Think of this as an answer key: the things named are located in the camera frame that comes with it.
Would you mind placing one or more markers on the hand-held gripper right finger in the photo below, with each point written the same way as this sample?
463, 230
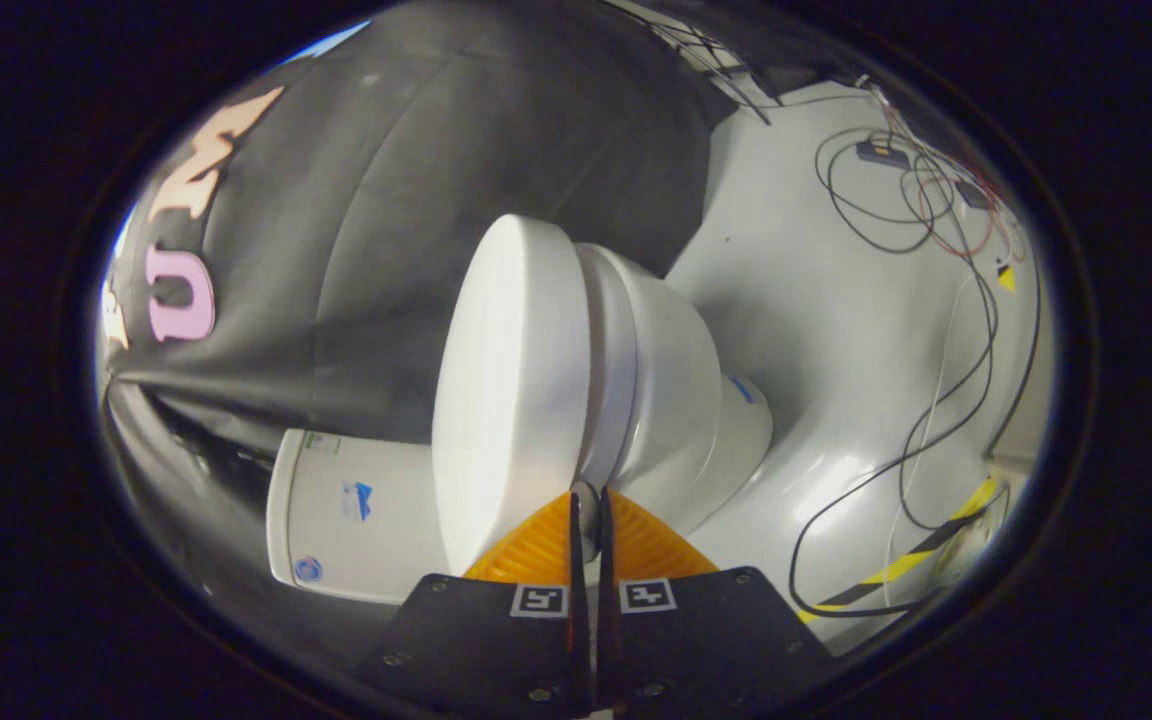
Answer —
696, 640

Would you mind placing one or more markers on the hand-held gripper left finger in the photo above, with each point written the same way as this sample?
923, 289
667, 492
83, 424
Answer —
496, 650

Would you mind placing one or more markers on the black lid pull tab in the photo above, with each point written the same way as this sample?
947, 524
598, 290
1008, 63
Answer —
588, 515

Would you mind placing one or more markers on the white toilet lid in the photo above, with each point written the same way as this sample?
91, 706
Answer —
506, 400

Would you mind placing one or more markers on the white toilet tank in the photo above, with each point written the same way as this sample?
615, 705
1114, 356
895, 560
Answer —
376, 540

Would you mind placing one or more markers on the white toilet bowl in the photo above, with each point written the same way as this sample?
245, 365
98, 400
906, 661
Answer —
676, 420

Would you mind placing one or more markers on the white toilet seat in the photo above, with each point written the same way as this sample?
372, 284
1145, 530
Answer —
611, 380

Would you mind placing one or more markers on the yellow black floor tape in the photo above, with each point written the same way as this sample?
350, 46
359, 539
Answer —
901, 565

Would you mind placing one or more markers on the black backdrop cloth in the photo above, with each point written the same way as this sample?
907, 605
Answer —
386, 200

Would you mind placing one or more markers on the yellow floor sticker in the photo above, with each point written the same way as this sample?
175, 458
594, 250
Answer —
1007, 281

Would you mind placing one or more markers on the small black blue box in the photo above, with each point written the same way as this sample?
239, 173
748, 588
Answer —
881, 152

